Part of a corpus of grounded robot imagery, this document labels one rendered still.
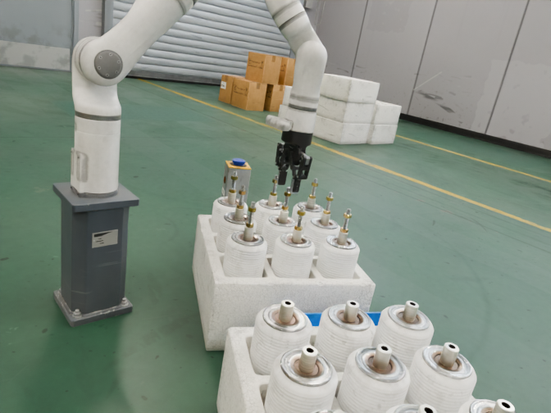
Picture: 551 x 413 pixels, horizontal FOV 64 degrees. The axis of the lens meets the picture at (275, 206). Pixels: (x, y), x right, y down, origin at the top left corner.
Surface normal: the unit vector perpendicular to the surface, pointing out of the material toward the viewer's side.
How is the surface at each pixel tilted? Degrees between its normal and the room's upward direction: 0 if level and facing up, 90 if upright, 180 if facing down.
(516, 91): 90
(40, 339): 0
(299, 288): 90
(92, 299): 90
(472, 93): 90
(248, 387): 0
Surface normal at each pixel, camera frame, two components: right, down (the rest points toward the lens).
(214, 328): 0.25, 0.36
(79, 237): -0.08, 0.32
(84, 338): 0.16, -0.93
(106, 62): 0.57, 0.31
